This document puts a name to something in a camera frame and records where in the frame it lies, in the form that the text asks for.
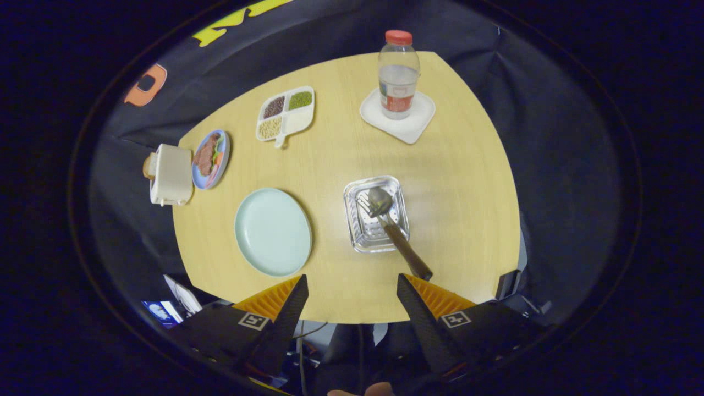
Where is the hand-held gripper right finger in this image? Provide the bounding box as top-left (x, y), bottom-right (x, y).
top-left (396, 273), bottom-right (551, 380)

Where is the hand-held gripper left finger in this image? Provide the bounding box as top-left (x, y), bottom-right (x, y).
top-left (176, 274), bottom-right (310, 377)

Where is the wooden-handled metal spoon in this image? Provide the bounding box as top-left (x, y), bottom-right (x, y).
top-left (367, 187), bottom-right (433, 282)

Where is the wooden-handled metal fork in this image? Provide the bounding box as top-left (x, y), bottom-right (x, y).
top-left (356, 195), bottom-right (408, 248)

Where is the pale green plate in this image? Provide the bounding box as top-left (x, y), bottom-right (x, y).
top-left (234, 188), bottom-right (312, 277)

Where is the white side desk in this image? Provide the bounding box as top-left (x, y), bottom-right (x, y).
top-left (165, 275), bottom-right (203, 315)

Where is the perforated metal tray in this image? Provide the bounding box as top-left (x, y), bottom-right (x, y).
top-left (343, 175), bottom-right (410, 254)

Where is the computer screen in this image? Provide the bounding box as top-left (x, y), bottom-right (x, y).
top-left (142, 300), bottom-right (185, 325)

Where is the brown steak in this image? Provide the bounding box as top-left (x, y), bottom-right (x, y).
top-left (193, 132), bottom-right (221, 177)

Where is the blue plate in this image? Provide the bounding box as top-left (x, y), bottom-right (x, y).
top-left (191, 129), bottom-right (231, 190)

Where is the cream white toaster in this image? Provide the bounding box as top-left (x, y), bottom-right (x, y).
top-left (150, 144), bottom-right (194, 207)

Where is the white square coaster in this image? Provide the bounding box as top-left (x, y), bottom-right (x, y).
top-left (360, 88), bottom-right (436, 145)

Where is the pile of yellow soybeans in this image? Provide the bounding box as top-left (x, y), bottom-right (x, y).
top-left (258, 117), bottom-right (283, 140)

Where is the white divided dish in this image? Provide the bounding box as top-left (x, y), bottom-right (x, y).
top-left (256, 86), bottom-right (316, 149)

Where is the clear red-capped water bottle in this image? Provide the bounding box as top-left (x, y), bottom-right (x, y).
top-left (377, 30), bottom-right (421, 120)

